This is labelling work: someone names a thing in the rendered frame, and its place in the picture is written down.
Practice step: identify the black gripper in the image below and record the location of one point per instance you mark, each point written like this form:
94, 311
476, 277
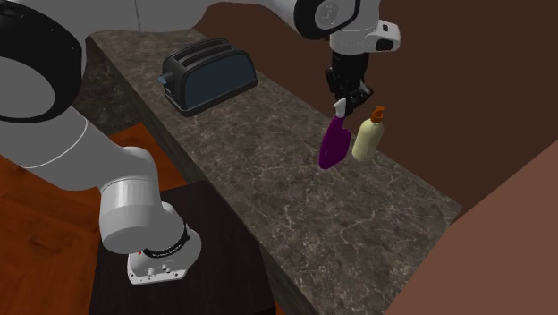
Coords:
347, 72

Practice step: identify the cream pump bottle orange cap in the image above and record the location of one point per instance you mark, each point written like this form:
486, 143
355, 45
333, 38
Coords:
367, 138

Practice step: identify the purple spray bottle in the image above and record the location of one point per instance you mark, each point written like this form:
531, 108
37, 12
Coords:
333, 144

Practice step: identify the dark robot stand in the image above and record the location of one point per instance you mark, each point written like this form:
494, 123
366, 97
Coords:
209, 270

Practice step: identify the black toaster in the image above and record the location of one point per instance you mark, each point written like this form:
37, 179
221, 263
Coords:
209, 78

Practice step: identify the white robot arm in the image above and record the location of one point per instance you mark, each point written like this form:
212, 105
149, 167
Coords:
65, 144

